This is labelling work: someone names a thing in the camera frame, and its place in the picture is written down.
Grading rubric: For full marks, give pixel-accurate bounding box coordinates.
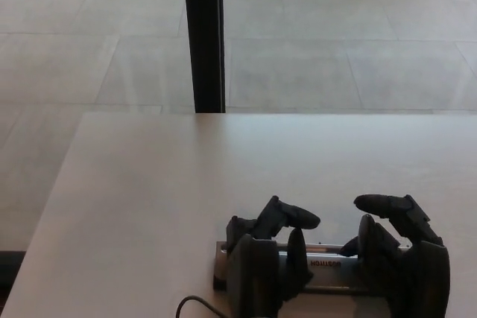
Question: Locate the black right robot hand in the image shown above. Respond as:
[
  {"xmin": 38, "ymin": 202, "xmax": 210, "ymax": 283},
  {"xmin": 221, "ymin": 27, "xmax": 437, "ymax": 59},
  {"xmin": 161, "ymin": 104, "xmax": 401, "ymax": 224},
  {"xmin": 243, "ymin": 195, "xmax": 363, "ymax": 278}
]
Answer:
[{"xmin": 340, "ymin": 193, "xmax": 452, "ymax": 318}]

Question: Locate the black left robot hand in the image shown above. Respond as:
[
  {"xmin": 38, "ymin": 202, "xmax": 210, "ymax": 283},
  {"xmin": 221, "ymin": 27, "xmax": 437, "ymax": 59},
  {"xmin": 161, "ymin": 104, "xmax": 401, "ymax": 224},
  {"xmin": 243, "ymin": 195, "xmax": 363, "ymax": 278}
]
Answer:
[{"xmin": 225, "ymin": 195, "xmax": 322, "ymax": 318}]

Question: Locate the silver Bostitch hole punch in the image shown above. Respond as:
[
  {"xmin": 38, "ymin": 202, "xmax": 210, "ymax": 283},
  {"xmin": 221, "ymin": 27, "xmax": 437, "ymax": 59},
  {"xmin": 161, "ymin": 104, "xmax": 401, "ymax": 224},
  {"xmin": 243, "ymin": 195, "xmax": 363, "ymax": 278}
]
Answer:
[{"xmin": 212, "ymin": 240, "xmax": 413, "ymax": 296}]

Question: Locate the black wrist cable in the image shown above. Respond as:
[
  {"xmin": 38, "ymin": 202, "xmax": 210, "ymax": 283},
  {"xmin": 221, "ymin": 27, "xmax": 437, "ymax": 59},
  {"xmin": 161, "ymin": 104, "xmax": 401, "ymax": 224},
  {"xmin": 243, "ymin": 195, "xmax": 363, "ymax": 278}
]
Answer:
[{"xmin": 176, "ymin": 295, "xmax": 229, "ymax": 318}]

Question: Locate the black vertical post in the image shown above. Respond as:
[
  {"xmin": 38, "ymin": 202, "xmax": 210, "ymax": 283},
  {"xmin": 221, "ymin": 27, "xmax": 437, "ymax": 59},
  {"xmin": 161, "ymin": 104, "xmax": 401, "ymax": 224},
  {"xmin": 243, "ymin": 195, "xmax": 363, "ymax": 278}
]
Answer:
[{"xmin": 182, "ymin": 0, "xmax": 227, "ymax": 114}]

